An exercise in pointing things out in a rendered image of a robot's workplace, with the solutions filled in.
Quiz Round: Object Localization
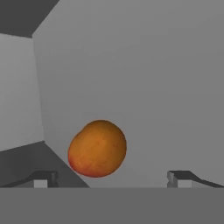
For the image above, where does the orange mango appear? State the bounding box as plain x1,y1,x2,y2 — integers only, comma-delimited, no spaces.
67,119,128,179

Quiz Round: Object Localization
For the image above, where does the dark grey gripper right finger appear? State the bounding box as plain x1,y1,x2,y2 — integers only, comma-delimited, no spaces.
166,170,224,189

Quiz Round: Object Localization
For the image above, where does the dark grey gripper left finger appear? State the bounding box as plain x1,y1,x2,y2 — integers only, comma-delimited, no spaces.
0,171,59,189

